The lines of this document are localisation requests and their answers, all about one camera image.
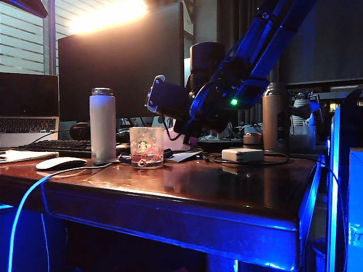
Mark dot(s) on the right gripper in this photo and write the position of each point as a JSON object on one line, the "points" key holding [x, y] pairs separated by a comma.
{"points": [[205, 59]]}

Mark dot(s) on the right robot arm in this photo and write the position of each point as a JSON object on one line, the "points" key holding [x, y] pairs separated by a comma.
{"points": [[269, 42]]}

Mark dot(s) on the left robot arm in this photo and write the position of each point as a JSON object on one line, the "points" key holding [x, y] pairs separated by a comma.
{"points": [[31, 7]]}

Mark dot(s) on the printed glass cup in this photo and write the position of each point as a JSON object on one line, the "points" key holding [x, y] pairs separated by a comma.
{"points": [[146, 147]]}

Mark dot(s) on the bronze thermos bottle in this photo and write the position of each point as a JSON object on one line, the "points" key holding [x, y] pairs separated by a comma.
{"points": [[273, 127]]}

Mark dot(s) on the white thermos bottle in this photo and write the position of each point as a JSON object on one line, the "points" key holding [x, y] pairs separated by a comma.
{"points": [[102, 127]]}

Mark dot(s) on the purple soft pouch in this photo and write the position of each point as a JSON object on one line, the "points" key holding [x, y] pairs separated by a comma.
{"points": [[193, 144]]}

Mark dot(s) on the purple tissue box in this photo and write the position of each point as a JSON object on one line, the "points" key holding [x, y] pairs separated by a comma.
{"points": [[177, 145]]}

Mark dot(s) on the flat silver card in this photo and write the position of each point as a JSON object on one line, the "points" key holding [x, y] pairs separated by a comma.
{"points": [[183, 156]]}

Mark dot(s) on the white power adapter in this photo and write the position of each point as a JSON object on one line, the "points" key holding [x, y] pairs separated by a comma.
{"points": [[242, 155]]}

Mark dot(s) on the large black monitor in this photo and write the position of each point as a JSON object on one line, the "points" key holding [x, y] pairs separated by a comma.
{"points": [[122, 73]]}

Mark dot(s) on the clear plastic container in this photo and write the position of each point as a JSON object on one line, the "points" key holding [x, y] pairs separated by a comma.
{"points": [[302, 139]]}

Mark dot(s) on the black headphones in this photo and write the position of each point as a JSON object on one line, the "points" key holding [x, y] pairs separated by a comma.
{"points": [[80, 131]]}

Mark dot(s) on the black keyboard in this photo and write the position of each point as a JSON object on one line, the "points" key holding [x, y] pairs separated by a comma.
{"points": [[62, 147]]}

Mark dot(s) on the white computer mouse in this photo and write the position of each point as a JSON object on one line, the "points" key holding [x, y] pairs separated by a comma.
{"points": [[59, 163]]}

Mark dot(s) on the dark curved panel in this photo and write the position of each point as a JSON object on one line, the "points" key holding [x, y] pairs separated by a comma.
{"points": [[350, 127]]}

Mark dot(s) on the silver laptop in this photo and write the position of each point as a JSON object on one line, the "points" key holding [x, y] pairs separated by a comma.
{"points": [[28, 96]]}

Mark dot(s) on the white box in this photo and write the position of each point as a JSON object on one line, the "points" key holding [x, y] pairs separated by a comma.
{"points": [[356, 198]]}

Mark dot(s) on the white notebook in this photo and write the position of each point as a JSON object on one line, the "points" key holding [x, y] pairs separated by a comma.
{"points": [[25, 156]]}

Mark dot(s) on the white window blinds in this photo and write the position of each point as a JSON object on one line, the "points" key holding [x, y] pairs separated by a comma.
{"points": [[20, 37]]}

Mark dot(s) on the blue-lit metal post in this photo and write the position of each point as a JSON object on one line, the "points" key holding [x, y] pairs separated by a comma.
{"points": [[332, 198]]}

